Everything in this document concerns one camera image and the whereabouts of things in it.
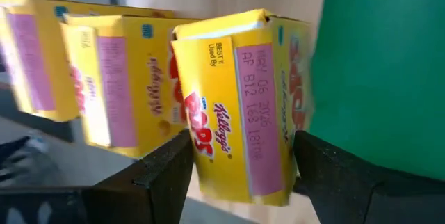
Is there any green table mat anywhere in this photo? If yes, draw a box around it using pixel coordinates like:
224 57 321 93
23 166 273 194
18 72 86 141
309 0 445 183

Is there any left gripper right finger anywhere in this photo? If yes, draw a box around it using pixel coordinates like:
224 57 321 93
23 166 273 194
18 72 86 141
293 129 445 224

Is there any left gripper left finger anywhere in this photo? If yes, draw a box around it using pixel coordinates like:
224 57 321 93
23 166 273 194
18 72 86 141
0 129 195 224

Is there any yellow Corn Pops cereal box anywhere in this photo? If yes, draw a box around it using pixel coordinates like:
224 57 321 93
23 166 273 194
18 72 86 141
171 8 316 207
0 0 177 123
59 13 201 159

